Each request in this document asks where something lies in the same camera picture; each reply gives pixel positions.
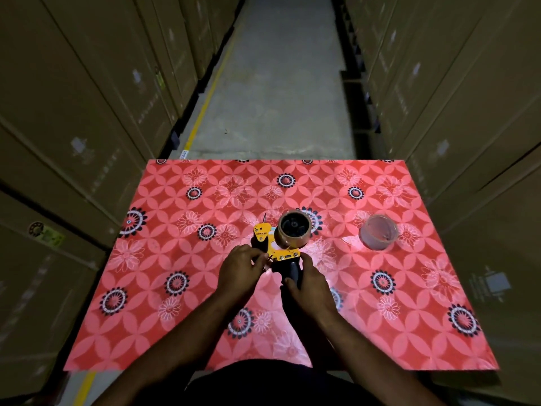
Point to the brown packing tape roll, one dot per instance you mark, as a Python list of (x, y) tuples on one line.
[(282, 240)]

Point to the person's left fingers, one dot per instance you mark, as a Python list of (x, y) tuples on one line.
[(258, 257)]

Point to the stack of cardboard boxes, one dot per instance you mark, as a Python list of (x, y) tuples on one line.
[(76, 101), (465, 101)]

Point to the person's right forearm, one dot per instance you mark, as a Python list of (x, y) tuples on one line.
[(372, 363)]

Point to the person's left forearm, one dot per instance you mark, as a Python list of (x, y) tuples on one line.
[(177, 350)]

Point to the person's right hand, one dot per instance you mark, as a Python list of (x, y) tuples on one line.
[(315, 295)]

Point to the yellow black tape dispenser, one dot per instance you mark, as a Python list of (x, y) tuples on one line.
[(263, 233)]

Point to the person's right thumb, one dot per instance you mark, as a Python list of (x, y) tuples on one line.
[(290, 283)]

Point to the person's left hand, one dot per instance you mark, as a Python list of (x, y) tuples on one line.
[(239, 274)]

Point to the clear tape roll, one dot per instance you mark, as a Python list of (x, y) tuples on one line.
[(378, 233)]

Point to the row of dark pallets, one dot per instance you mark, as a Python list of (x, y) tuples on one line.
[(359, 109)]

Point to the red floral tablecloth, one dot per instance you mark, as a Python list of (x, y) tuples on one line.
[(177, 249)]

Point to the person's black shirt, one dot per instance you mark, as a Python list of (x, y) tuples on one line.
[(262, 384)]

